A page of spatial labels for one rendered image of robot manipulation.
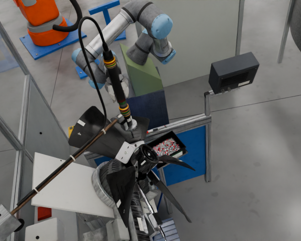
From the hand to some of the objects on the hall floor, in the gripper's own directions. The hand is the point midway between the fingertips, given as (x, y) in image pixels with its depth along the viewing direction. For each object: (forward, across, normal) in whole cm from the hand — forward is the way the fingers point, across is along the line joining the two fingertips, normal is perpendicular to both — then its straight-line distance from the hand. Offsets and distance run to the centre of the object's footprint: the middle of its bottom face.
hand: (119, 95), depth 110 cm
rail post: (-40, -54, -155) cm, 169 cm away
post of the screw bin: (-22, -12, -155) cm, 157 cm away
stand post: (+10, +33, -156) cm, 159 cm away
